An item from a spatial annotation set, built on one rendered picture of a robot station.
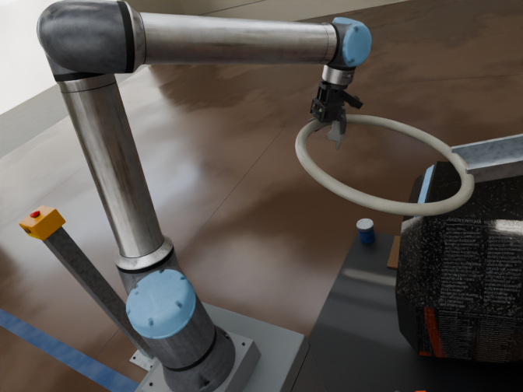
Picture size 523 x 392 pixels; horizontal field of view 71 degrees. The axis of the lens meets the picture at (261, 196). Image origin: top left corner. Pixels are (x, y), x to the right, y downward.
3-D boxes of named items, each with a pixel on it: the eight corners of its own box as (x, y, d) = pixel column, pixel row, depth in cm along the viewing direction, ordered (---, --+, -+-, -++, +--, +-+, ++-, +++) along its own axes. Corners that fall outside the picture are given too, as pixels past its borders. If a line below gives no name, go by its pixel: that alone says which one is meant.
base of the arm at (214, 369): (216, 406, 85) (201, 383, 80) (152, 390, 93) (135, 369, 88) (246, 334, 99) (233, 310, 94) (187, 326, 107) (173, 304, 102)
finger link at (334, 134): (324, 152, 117) (321, 122, 115) (339, 148, 120) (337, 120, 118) (331, 152, 114) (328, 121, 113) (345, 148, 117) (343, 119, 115)
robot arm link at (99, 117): (139, 330, 95) (12, 4, 60) (126, 292, 109) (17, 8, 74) (195, 304, 101) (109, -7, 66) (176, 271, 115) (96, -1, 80)
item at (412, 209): (437, 131, 125) (440, 123, 123) (504, 229, 86) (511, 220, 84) (293, 113, 123) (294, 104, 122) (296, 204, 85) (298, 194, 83)
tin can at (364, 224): (363, 231, 242) (361, 216, 234) (377, 235, 235) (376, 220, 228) (356, 241, 237) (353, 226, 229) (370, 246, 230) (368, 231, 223)
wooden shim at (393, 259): (394, 236, 230) (394, 235, 229) (412, 239, 225) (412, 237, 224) (387, 267, 214) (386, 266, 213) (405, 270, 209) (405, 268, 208)
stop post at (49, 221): (152, 332, 228) (43, 197, 166) (175, 342, 217) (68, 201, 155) (129, 361, 216) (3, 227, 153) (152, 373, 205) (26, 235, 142)
